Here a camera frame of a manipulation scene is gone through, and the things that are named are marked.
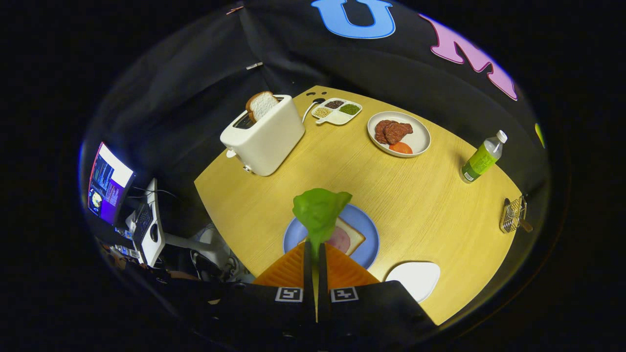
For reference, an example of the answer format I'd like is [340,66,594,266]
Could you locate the green lettuce leaf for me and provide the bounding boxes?
[292,188,353,260]

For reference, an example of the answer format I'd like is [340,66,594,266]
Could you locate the round white plate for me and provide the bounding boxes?
[367,111,431,158]

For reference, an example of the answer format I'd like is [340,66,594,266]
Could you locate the pink ham slice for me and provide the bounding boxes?
[325,226,351,254]

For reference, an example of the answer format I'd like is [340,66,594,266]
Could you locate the brown meat slice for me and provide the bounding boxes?
[375,120,394,145]
[384,122,414,145]

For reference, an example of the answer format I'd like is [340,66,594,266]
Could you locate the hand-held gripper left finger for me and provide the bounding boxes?
[208,241,316,343]

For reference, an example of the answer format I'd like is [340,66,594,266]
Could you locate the white toaster power cable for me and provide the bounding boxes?
[302,98,326,124]

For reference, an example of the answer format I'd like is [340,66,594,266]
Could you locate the white bread slice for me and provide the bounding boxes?
[298,218,366,256]

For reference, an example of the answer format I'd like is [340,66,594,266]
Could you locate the blue round plate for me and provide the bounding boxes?
[283,203,380,270]

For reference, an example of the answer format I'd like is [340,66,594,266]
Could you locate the white square plate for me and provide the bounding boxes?
[385,262,441,304]

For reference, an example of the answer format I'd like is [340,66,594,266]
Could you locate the black backdrop cloth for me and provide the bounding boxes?
[82,0,553,230]

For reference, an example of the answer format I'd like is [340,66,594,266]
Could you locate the metal wire basket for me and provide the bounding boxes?
[499,195,529,234]

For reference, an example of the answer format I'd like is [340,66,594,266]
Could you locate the toasted bread slice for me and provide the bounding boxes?
[245,91,279,123]

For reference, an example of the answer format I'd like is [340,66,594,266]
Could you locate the computer monitor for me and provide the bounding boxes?
[87,142,135,226]

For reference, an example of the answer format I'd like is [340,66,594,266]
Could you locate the white compartment tray with beans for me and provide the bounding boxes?
[311,97,363,126]

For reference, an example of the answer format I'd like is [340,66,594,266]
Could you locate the green label plastic bottle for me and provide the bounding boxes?
[460,130,508,184]

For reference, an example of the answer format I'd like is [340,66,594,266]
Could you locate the white toaster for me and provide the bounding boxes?
[220,94,306,176]

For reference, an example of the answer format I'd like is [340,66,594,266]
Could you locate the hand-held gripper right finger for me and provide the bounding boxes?
[317,243,437,345]

